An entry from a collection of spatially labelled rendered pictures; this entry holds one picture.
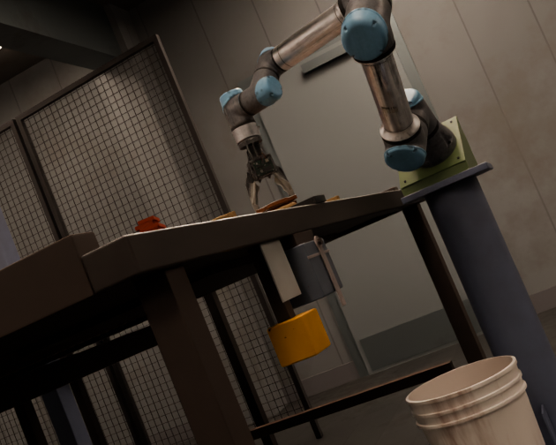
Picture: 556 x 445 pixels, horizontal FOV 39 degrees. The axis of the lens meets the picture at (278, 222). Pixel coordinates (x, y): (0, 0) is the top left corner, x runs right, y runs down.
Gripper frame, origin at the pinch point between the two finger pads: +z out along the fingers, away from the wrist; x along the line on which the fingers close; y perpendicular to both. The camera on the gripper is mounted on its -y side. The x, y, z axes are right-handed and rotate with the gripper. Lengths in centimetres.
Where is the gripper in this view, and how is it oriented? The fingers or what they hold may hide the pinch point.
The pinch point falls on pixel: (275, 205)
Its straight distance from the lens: 230.0
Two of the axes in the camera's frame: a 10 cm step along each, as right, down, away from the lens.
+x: 9.2, -3.7, 1.2
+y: 0.8, -1.1, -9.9
